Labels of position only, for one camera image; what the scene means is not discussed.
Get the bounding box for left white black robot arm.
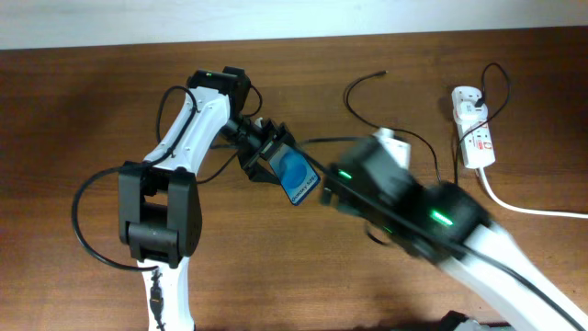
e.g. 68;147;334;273
118;66;295;330

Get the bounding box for white power strip cord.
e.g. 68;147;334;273
476;166;588;220

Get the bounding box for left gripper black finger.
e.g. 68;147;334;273
243;157;280;185
272;122;297;147

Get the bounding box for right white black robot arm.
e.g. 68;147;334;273
323;136;587;330

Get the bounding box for blue screen smartphone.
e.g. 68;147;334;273
268;144;321;206

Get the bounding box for white USB charger adapter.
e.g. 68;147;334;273
454;102;488;124

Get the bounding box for black charger cable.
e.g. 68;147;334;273
343;63;513;186

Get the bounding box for white power strip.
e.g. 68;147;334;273
451;86;495;169

